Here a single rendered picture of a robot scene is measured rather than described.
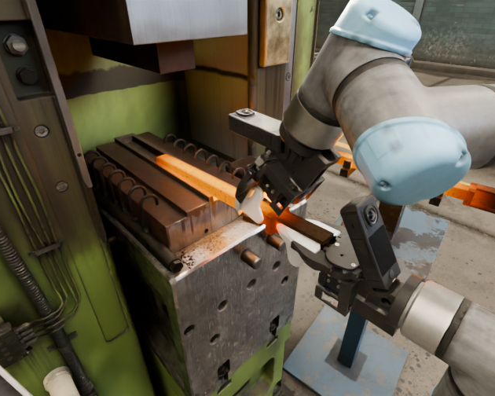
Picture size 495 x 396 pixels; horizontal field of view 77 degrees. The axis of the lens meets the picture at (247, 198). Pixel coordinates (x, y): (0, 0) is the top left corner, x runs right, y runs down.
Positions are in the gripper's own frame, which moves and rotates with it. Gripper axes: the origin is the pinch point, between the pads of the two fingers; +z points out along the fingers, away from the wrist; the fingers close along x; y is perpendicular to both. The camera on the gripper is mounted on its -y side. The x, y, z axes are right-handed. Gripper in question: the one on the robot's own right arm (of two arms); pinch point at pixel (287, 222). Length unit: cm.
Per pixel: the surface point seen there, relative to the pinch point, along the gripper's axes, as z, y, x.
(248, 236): 11.4, 10.5, 2.2
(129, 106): 65, -5, 6
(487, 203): -19.7, 6.6, 41.2
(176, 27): 16.5, -27.1, -5.6
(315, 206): 84, 102, 139
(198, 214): 17.1, 4.1, -5.4
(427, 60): 235, 85, 752
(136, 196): 30.1, 3.2, -11.4
